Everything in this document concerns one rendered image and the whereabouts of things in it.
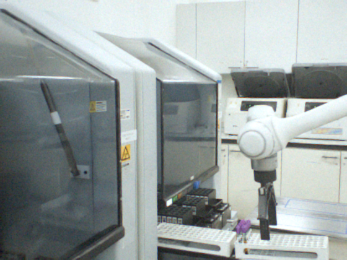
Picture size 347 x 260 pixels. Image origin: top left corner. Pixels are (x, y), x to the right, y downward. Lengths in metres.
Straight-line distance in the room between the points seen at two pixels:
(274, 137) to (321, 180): 2.57
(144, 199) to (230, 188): 2.58
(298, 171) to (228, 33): 1.52
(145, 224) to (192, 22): 3.09
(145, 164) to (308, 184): 2.55
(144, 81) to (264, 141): 0.43
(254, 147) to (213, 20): 3.12
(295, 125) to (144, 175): 0.50
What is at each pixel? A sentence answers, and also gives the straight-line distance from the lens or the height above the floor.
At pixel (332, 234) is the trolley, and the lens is 1.63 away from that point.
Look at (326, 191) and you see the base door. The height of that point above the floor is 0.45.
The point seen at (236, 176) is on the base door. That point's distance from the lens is 3.77.
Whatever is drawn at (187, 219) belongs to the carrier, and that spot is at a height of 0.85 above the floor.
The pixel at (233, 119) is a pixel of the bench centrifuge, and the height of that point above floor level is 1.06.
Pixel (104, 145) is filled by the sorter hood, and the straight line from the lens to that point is 1.04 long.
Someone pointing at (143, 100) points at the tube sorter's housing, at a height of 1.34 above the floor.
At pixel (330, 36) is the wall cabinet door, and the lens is 3.86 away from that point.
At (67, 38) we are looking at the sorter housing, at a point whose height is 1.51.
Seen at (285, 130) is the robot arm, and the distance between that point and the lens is 1.10.
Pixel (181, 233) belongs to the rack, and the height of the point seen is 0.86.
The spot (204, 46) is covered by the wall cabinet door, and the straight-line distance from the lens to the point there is 4.09.
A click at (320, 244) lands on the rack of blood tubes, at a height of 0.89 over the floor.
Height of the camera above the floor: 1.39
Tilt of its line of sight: 7 degrees down
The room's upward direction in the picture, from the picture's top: 1 degrees clockwise
